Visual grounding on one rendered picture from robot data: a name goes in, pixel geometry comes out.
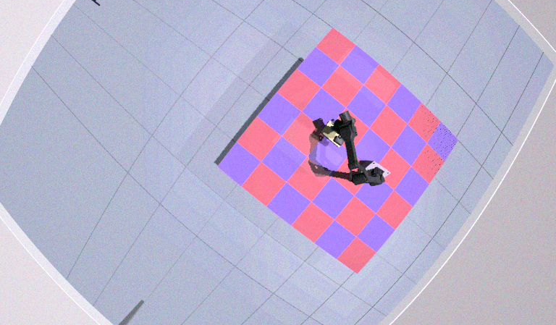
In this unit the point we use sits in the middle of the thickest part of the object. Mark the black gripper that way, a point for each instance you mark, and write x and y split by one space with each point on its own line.
337 139

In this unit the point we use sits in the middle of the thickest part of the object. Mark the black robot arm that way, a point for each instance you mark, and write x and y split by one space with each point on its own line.
348 132

